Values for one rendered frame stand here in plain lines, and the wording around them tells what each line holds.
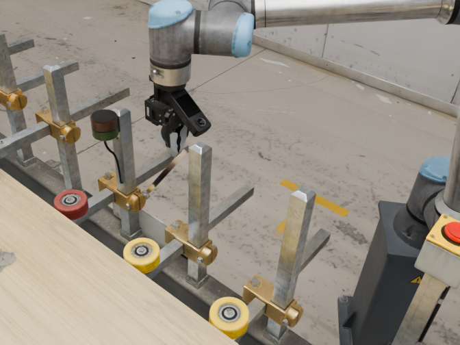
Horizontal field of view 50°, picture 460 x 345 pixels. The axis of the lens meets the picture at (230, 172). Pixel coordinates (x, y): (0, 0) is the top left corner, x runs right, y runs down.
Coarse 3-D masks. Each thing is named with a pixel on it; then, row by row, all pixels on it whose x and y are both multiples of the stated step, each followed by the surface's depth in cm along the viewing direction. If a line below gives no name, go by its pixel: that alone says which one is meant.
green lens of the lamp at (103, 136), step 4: (116, 128) 114; (92, 132) 114; (96, 132) 112; (100, 132) 112; (104, 132) 112; (108, 132) 112; (112, 132) 113; (116, 132) 114; (96, 136) 113; (100, 136) 113; (104, 136) 113; (108, 136) 113; (112, 136) 114; (116, 136) 115; (104, 140) 113
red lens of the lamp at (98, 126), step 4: (116, 116) 113; (92, 120) 111; (112, 120) 112; (116, 120) 113; (92, 124) 112; (96, 124) 111; (100, 124) 111; (104, 124) 111; (108, 124) 111; (112, 124) 112; (116, 124) 113; (92, 128) 113; (96, 128) 112; (100, 128) 111; (104, 128) 111; (108, 128) 112; (112, 128) 112
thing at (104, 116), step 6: (96, 114) 113; (102, 114) 113; (108, 114) 113; (114, 114) 113; (96, 120) 111; (102, 120) 111; (108, 120) 111; (114, 138) 120; (120, 138) 118; (108, 150) 119; (114, 156) 121; (120, 174) 126; (120, 180) 127
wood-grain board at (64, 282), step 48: (0, 192) 123; (0, 240) 111; (48, 240) 112; (96, 240) 113; (0, 288) 101; (48, 288) 102; (96, 288) 102; (144, 288) 103; (0, 336) 93; (48, 336) 93; (96, 336) 94; (144, 336) 94; (192, 336) 95
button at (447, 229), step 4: (448, 224) 75; (452, 224) 75; (456, 224) 75; (444, 228) 75; (448, 228) 74; (452, 228) 74; (456, 228) 74; (448, 232) 74; (452, 232) 74; (456, 232) 74; (448, 236) 74; (452, 236) 73; (456, 236) 73; (452, 240) 74; (456, 240) 73
